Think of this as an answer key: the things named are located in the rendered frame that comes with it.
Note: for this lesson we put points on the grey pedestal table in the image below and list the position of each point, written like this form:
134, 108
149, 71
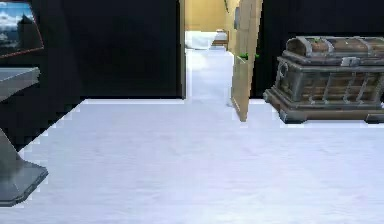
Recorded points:
13, 173

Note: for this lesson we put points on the framed mountain picture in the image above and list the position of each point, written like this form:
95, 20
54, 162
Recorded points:
15, 28

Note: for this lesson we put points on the brown grey treasure chest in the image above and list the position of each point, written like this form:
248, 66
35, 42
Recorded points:
330, 83

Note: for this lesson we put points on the white bed with wooden frame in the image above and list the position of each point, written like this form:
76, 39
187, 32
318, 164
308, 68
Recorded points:
203, 39

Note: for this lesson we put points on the tan wooden room door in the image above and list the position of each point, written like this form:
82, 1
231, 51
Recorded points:
245, 66

